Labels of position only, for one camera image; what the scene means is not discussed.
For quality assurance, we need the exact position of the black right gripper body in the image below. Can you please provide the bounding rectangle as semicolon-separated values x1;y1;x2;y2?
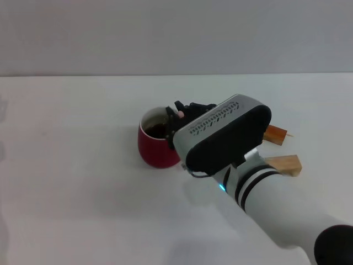
167;103;217;151

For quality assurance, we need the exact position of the red ceramic coffee mug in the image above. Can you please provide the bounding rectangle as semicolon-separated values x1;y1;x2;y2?
137;106;183;169

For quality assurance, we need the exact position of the dark reddish wooden block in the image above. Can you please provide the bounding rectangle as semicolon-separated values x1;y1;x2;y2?
263;124;288;146

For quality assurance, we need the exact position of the light wooden block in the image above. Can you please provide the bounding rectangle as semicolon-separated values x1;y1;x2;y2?
263;154;303;177

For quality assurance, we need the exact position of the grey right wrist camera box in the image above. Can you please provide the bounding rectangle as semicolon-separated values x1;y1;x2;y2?
173;93;272;176

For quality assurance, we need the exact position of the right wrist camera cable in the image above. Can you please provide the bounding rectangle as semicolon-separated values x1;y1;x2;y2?
181;163;213;179

